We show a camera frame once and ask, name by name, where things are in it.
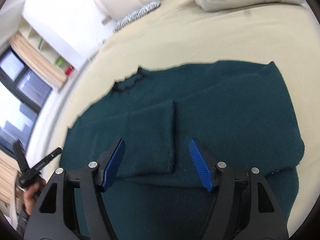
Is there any black framed window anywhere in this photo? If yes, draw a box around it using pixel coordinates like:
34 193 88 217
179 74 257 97
1 46 52 158

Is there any dark green knit sweater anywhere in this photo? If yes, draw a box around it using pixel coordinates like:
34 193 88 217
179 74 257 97
60 61 304 239

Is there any beige curtain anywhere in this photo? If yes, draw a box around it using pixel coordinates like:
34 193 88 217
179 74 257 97
9 31 67 91

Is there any beige bed with sheet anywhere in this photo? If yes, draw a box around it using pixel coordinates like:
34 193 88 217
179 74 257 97
24 0 320 238

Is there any left hand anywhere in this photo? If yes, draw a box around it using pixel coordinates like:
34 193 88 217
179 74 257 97
23 178 46 216

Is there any white wall shelf unit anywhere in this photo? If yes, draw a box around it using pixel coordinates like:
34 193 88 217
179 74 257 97
17 17 87 80

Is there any red box on shelf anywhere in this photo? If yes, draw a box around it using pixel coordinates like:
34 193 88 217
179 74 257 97
65 65 74 76

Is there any zebra print pillow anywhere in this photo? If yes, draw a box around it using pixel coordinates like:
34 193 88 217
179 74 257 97
113 1 161 33

